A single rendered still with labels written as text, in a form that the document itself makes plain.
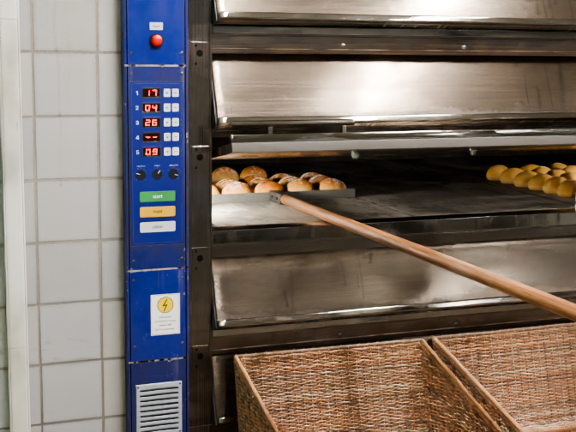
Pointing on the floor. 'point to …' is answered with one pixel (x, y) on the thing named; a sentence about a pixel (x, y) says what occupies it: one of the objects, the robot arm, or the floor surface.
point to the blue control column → (141, 254)
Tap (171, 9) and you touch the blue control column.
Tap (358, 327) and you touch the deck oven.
